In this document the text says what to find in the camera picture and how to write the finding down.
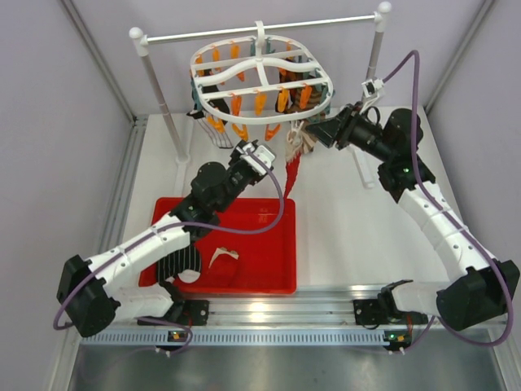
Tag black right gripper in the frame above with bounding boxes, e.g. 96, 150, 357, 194
306, 101, 395, 163

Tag white clip sock hanger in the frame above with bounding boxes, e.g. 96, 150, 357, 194
190, 21, 335, 140

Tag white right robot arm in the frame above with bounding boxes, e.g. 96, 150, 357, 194
308, 104, 520, 332

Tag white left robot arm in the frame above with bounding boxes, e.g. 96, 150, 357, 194
53, 141, 275, 337

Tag hanging black striped sock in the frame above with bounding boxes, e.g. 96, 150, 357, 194
186, 69, 233, 149

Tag red plastic tray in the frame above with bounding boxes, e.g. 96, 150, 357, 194
138, 197, 297, 295

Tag black white striped sock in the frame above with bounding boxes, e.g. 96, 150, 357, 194
156, 245, 203, 283

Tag white drying rack stand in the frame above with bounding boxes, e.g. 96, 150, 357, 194
129, 1, 392, 189

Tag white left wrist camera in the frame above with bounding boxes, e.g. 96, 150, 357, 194
236, 143, 276, 176

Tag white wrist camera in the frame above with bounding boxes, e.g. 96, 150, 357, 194
361, 78, 384, 108
236, 143, 276, 176

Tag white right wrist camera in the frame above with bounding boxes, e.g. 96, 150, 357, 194
361, 78, 384, 108

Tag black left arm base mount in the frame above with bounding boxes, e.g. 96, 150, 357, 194
138, 300, 209, 327

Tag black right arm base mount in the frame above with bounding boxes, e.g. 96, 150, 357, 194
352, 299, 390, 329

